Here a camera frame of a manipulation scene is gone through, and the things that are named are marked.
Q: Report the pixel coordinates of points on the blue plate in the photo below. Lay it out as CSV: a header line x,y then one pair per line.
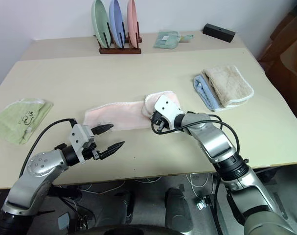
x,y
116,22

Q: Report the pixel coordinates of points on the teal folded cloth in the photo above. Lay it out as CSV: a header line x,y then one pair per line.
x,y
166,40

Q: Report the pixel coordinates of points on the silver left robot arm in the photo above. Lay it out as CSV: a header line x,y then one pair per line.
x,y
38,166

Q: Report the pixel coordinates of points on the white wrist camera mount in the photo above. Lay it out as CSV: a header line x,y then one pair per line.
x,y
77,135
166,107

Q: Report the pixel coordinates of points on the dark wooden plate rack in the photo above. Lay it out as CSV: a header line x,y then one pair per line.
x,y
120,51

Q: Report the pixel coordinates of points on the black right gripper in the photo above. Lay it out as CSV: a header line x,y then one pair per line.
x,y
160,120

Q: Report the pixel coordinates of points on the beige folded towel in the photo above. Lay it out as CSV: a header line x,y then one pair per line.
x,y
231,83

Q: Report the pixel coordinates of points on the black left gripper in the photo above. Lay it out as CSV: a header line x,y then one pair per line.
x,y
90,150

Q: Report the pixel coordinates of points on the dark rounded robot foot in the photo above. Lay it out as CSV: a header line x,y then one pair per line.
x,y
177,210
126,205

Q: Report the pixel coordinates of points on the brown wooden furniture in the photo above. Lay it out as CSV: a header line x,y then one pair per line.
x,y
287,61

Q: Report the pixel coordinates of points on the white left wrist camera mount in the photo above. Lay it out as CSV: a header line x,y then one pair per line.
x,y
77,135

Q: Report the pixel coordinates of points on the small green cloth piece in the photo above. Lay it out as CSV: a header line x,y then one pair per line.
x,y
187,37

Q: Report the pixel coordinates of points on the green plate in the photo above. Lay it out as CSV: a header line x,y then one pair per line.
x,y
99,22

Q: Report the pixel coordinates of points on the green printed towel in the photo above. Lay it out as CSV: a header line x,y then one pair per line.
x,y
13,117

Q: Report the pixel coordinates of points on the black rectangular box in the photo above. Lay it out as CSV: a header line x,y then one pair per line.
x,y
219,32

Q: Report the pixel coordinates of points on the pink towel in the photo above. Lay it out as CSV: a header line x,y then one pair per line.
x,y
119,115

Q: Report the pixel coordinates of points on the dark rounded robot body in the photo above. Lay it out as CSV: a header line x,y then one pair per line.
x,y
128,230

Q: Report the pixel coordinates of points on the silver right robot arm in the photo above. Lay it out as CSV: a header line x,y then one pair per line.
x,y
212,139

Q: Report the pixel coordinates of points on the small metal floor bracket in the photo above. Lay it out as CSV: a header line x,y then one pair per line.
x,y
200,204

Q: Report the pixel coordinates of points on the pink plate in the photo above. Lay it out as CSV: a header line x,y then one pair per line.
x,y
131,22

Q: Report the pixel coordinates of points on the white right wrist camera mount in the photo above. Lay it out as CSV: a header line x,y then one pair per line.
x,y
166,107

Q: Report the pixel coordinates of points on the blue folded towel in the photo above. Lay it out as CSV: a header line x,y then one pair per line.
x,y
204,91

